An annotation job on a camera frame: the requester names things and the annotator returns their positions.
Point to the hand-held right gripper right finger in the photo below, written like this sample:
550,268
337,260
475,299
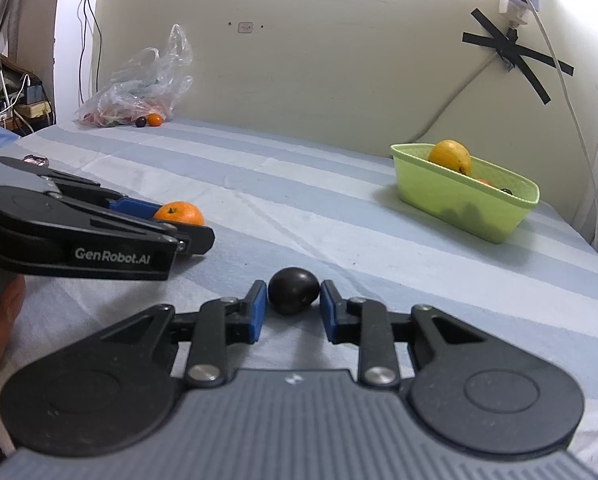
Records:
329,317

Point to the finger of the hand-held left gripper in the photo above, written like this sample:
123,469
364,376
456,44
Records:
194,240
129,206

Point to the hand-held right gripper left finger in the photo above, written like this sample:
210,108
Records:
259,315

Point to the orange mandarin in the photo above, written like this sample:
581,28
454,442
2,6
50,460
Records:
181,213

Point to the large dark plum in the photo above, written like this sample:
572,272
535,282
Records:
294,290

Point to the light green plastic basket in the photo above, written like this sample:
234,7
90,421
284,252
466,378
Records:
454,205

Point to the person's left hand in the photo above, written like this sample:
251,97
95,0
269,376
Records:
1,335

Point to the small pink patterned object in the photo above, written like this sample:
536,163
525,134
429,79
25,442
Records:
35,160

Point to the small orange kumquat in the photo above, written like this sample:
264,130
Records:
154,119

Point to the striped bed sheet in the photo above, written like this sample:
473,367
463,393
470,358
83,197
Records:
289,195

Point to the clear plastic bag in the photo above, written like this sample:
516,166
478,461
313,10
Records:
134,85

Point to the cluttered shelf with chargers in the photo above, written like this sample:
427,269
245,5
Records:
26,100

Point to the large yellow orange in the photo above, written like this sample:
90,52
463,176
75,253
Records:
449,156

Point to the small headboard sticker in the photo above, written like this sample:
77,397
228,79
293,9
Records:
245,27

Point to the beige headboard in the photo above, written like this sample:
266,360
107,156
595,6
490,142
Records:
329,60

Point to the black tape cross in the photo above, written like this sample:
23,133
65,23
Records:
519,55

